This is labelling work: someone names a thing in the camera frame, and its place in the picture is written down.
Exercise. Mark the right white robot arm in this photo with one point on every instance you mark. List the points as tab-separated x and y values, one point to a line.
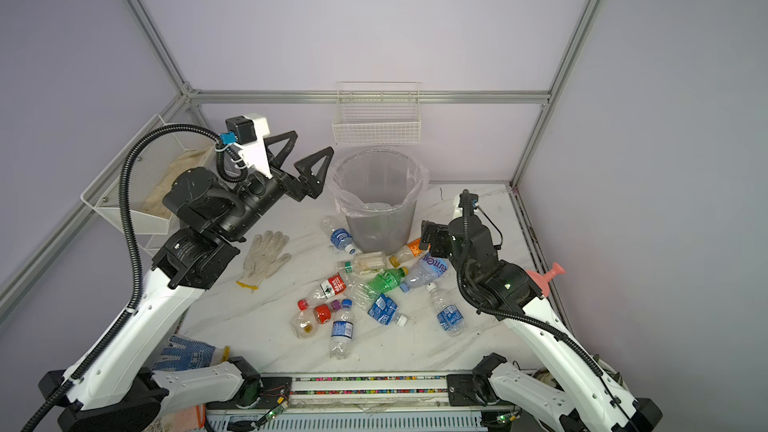
585	396

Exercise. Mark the round red cap bottle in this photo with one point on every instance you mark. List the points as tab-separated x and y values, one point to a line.
306	323

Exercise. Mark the clear plastic bin liner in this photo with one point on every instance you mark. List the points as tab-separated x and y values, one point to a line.
376	181

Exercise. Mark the large crushed blue label bottle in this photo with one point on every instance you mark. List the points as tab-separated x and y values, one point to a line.
426	270

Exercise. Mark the clear green cap bottle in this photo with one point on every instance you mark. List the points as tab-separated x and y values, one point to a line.
366	263

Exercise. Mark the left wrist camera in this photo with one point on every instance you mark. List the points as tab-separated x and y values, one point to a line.
246	136

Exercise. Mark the white mesh shelf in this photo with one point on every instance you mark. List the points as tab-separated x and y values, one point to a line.
155	241
101	195

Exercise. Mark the green Sprite bottle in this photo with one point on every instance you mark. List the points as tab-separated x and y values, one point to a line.
367	290

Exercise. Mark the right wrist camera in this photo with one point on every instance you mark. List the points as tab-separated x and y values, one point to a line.
468	201

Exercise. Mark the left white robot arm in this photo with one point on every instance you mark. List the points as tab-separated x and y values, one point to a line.
111	388

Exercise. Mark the white wire wall basket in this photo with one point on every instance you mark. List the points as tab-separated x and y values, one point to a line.
377	113

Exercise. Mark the orange label juice bottle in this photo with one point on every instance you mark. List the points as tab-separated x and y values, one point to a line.
406	253

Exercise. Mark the white mesh lower shelf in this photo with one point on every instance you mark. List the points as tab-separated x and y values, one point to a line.
155	241

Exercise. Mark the white cotton work glove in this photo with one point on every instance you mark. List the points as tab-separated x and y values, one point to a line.
265	257

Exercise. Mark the pink spray bottle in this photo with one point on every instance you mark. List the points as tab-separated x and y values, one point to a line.
542	281

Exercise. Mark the blue dotted work glove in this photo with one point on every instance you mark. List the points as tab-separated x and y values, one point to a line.
182	353

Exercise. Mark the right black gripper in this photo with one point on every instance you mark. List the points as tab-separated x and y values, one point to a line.
436	232

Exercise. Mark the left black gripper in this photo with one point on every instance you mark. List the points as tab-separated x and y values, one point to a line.
299	189

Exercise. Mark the grey mesh waste bin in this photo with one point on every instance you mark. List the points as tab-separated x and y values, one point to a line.
384	232

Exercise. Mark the blue label bottle near bin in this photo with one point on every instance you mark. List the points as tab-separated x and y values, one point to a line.
338	234

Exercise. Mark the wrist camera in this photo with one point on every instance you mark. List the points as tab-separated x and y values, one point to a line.
246	136
468	201

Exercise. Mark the blue cap water bottle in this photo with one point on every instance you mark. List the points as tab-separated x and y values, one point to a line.
342	331

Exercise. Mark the white mesh upper shelf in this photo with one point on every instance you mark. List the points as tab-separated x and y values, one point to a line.
101	195

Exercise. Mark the red label clear bottle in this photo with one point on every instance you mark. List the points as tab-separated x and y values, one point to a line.
324	291

